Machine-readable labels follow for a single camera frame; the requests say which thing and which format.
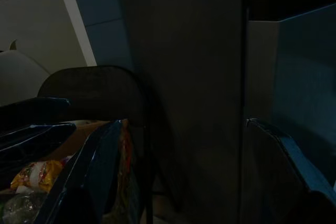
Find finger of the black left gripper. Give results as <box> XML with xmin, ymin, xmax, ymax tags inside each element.
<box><xmin>0</xmin><ymin>123</ymin><xmax>77</xmax><ymax>183</ymax></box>
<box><xmin>0</xmin><ymin>97</ymin><xmax>71</xmax><ymax>132</ymax></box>

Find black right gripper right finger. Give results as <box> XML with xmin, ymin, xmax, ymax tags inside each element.
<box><xmin>245</xmin><ymin>118</ymin><xmax>336</xmax><ymax>224</ymax></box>

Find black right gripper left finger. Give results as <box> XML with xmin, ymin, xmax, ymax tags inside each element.
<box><xmin>41</xmin><ymin>119</ymin><xmax>124</xmax><ymax>224</ymax></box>

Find white rounded object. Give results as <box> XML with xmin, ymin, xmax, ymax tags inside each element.
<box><xmin>0</xmin><ymin>39</ymin><xmax>50</xmax><ymax>107</ymax></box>

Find red yellow snack wrapper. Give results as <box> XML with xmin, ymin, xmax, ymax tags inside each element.
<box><xmin>115</xmin><ymin>119</ymin><xmax>140</xmax><ymax>224</ymax></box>

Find clear plastic bag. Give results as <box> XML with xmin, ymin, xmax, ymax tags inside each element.
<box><xmin>2</xmin><ymin>191</ymin><xmax>51</xmax><ymax>224</ymax></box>

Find black folding chair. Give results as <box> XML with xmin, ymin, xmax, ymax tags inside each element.
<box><xmin>37</xmin><ymin>65</ymin><xmax>182</xmax><ymax>224</ymax></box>

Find white slanted board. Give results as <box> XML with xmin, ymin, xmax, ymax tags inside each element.
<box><xmin>54</xmin><ymin>0</ymin><xmax>132</xmax><ymax>70</ymax></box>

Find white cabinet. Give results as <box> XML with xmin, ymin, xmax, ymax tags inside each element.
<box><xmin>245</xmin><ymin>3</ymin><xmax>336</xmax><ymax>183</ymax></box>

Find dark wooden panel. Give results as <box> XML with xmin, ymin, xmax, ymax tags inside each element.
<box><xmin>115</xmin><ymin>0</ymin><xmax>250</xmax><ymax>224</ymax></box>

